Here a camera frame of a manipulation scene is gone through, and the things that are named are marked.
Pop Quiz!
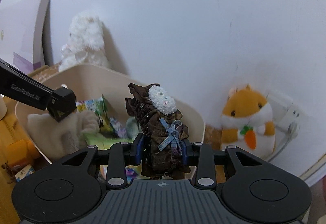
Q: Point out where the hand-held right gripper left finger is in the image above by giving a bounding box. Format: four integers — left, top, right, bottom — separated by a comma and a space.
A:
61, 134, 147, 189

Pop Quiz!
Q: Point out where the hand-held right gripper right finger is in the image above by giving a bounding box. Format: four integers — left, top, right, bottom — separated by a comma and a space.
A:
180, 139, 265, 187

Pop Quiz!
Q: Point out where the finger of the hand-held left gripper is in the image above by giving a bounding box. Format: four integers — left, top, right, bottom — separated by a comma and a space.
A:
0, 58, 77, 122

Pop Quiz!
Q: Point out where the grey green scrunchie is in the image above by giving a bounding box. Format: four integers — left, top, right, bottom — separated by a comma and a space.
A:
126, 117, 140, 140

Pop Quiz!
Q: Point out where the colourful printed snack packet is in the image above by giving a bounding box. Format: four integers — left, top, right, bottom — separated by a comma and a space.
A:
109, 117, 128, 138

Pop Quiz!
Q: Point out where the brown-dressed plush doll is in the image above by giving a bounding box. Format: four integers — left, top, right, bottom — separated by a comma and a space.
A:
125, 83, 191, 180

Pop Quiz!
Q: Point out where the grey beige cat plush toy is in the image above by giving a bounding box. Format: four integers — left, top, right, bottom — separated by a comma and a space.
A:
28, 109, 101, 161

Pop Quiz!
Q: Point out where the green white printed snack packet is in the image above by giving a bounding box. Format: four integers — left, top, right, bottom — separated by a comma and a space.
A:
76, 95, 110, 128

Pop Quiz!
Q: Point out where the beige storage box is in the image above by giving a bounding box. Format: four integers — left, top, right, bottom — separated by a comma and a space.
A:
15, 63, 206, 179

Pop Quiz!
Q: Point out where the white thermos bottle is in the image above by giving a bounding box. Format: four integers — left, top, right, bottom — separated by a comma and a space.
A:
0, 97, 8, 120

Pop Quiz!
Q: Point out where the orange box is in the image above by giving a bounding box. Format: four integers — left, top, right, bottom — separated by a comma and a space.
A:
5, 137, 41, 171

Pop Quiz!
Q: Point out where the white panel with purple stripe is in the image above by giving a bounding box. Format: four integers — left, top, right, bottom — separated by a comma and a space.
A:
0, 0, 51, 74

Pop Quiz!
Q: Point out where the orange hamster plush toy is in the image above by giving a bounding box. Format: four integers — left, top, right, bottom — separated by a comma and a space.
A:
220, 84, 277, 161

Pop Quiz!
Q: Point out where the white fluffy plush toy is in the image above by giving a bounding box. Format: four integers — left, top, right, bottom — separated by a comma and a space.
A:
58, 11, 111, 73

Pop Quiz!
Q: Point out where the small white printed box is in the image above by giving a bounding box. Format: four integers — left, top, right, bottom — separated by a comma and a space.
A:
15, 164, 35, 182

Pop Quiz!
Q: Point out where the white cable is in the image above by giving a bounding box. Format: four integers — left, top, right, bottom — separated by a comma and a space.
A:
267, 122, 300, 162

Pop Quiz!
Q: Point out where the white wall socket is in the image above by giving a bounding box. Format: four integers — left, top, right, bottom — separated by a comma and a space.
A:
266, 92, 301, 135

